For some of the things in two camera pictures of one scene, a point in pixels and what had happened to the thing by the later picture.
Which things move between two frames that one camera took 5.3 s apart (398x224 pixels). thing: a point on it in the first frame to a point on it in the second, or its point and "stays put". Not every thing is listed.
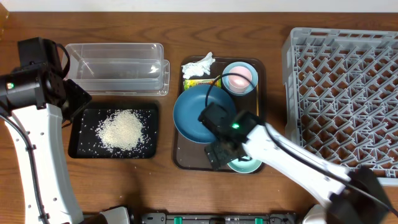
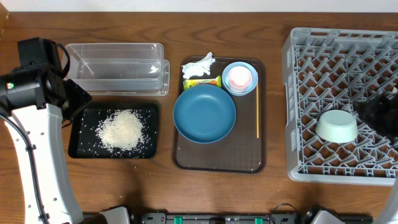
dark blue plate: (189, 105) stays put
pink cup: (238, 84) stays put
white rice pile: (121, 129) stays put
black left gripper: (78, 98) stays put
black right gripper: (220, 153) to (369, 114)
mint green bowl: (244, 166) to (336, 126)
